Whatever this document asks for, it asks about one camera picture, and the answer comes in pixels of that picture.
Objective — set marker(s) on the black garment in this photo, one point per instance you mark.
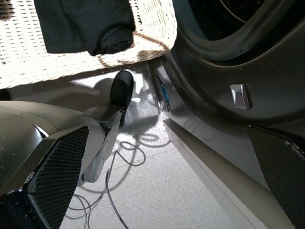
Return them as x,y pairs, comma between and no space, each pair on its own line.
83,26

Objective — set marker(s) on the pale washing machine plinth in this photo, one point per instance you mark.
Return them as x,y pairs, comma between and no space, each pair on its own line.
214,171

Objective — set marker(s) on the grey washing machine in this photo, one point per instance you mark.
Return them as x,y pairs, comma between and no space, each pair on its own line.
214,83

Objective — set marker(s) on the pale woven basket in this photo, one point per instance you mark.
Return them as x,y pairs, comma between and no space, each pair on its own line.
147,31

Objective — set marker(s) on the silver door latch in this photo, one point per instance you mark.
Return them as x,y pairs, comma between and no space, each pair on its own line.
239,96

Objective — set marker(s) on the black robot foot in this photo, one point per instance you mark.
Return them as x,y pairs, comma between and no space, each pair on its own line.
121,88

